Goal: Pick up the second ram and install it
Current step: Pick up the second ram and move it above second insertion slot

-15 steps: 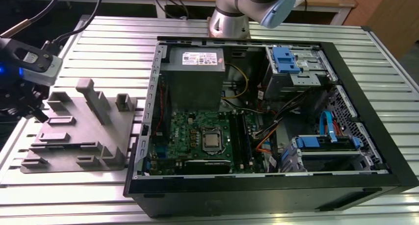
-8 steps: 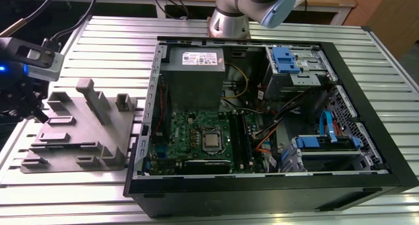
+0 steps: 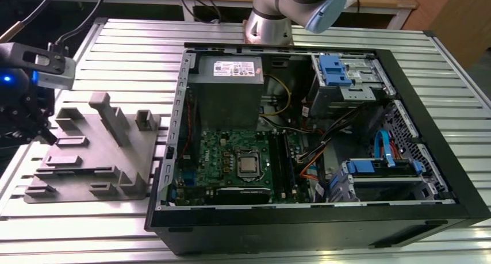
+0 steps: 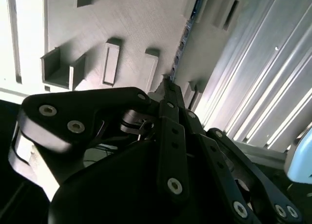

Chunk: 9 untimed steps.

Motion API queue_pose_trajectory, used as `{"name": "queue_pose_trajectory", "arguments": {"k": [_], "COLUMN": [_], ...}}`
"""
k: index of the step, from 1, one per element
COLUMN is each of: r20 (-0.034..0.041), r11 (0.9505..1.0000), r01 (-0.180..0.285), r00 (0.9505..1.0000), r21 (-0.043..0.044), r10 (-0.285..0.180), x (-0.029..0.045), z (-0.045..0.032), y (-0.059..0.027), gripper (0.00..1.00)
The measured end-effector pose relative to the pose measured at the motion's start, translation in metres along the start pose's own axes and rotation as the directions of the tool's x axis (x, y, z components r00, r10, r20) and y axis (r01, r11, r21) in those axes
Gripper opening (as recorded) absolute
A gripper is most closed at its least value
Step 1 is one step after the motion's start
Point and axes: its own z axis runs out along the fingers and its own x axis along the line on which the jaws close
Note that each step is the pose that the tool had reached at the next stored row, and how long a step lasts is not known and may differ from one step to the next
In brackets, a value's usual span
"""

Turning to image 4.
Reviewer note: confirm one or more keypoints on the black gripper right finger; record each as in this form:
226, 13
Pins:
216, 156

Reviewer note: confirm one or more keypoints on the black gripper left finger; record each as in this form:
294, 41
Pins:
80, 102

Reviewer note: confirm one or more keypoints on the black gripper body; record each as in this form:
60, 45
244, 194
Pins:
109, 197

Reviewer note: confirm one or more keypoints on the blue RAM stick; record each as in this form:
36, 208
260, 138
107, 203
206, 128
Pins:
181, 47

